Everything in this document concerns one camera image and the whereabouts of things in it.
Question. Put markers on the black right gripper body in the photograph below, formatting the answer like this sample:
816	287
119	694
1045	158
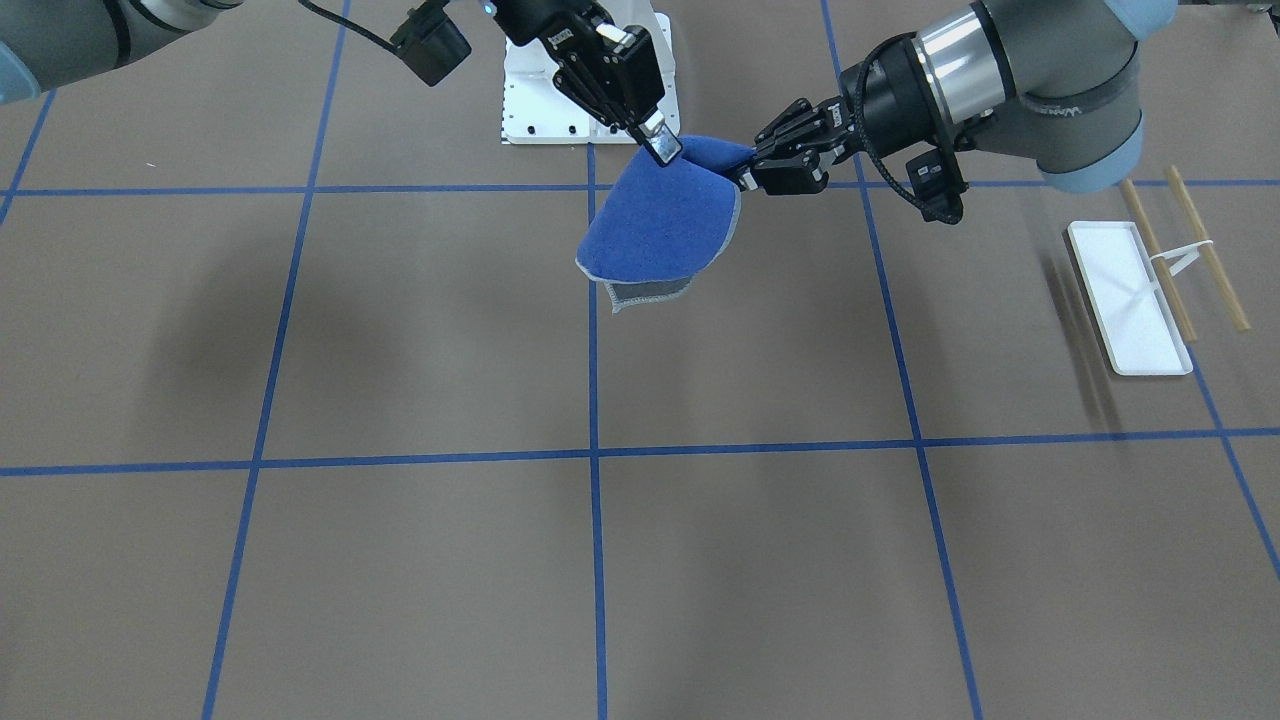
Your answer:
545	22

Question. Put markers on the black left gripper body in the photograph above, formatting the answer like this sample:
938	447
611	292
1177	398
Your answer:
878	88

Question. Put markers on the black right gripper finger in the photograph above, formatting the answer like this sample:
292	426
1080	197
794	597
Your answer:
659	140

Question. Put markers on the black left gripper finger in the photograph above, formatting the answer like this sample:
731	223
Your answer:
771	143
751	179

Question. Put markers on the blue microfiber towel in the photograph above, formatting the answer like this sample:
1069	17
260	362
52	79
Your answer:
659	227

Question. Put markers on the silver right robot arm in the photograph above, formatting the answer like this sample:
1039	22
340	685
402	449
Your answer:
51	44

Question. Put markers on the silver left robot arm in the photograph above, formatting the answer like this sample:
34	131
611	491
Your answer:
1055	82

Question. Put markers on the white wooden towel rack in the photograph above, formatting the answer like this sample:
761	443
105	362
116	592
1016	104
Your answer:
1129	284

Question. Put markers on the white pedestal column base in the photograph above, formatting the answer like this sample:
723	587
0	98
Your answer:
535	113

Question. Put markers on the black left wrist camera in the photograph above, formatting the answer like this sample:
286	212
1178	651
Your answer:
937	186

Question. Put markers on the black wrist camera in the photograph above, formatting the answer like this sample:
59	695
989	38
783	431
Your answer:
937	186
429	43

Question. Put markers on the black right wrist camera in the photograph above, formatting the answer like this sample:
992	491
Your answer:
429	43

